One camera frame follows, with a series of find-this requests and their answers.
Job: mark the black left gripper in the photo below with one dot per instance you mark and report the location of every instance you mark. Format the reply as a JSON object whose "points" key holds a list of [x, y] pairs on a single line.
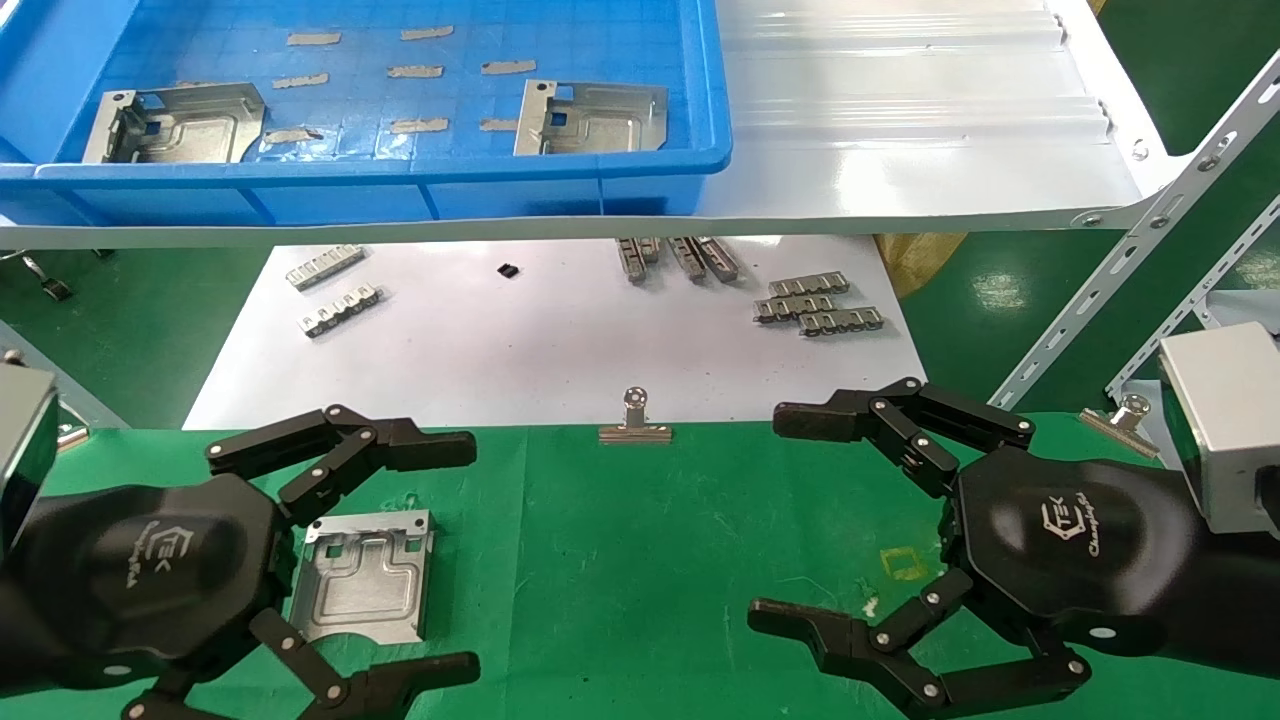
{"points": [[150, 570]]}

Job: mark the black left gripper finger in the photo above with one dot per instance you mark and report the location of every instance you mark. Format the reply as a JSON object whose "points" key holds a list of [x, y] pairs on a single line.
{"points": [[420, 450]]}

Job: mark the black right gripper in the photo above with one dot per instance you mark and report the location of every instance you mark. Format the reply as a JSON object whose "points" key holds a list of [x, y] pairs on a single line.
{"points": [[1070, 550]]}

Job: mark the stamped silver metal plate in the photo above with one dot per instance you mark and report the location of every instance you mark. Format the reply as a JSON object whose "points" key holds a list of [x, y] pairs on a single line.
{"points": [[215, 110], [620, 105], [370, 590]]}

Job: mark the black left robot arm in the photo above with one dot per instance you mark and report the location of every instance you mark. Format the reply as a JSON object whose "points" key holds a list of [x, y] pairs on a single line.
{"points": [[12, 620]]}

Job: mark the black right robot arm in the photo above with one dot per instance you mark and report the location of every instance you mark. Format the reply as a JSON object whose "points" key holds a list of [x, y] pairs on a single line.
{"points": [[1250, 600]]}

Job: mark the white paper sheet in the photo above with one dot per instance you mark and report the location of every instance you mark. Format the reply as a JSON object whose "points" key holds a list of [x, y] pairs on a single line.
{"points": [[520, 350]]}

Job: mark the green table mat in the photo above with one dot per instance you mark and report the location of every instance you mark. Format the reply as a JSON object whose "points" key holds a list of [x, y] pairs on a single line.
{"points": [[620, 560]]}

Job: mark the blue plastic bin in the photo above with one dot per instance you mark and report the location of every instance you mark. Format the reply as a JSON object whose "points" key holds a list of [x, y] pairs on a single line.
{"points": [[400, 190]]}

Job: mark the yellow plastic bag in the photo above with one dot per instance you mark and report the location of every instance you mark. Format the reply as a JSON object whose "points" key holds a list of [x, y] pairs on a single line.
{"points": [[920, 262]]}

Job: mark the grey tape strip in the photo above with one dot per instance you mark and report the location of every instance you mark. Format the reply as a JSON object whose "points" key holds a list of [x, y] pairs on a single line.
{"points": [[314, 39], [418, 125], [428, 33], [508, 67], [497, 125], [300, 81], [290, 135], [415, 71]]}

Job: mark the white slotted rack bar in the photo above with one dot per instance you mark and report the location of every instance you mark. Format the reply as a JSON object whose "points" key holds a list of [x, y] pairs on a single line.
{"points": [[1150, 350], [1100, 285]]}

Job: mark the white shelf board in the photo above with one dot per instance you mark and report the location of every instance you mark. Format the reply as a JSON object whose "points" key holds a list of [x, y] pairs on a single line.
{"points": [[900, 130]]}

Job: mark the small dark metal fixture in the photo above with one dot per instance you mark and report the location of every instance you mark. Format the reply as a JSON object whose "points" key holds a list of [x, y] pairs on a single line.
{"points": [[50, 282]]}

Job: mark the silver metal bracket part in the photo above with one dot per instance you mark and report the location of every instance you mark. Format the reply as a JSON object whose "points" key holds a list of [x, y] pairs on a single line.
{"points": [[635, 260], [790, 308], [842, 321], [720, 262], [342, 310], [810, 284], [325, 267], [688, 260]]}

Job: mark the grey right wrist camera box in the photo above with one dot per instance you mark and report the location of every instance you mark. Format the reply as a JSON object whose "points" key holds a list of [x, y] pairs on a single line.
{"points": [[1220, 420]]}

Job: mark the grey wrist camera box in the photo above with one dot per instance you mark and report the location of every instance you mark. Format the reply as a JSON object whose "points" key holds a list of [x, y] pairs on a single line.
{"points": [[25, 440], [1220, 420]]}

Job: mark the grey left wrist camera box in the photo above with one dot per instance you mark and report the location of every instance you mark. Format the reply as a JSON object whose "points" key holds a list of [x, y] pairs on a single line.
{"points": [[25, 440]]}

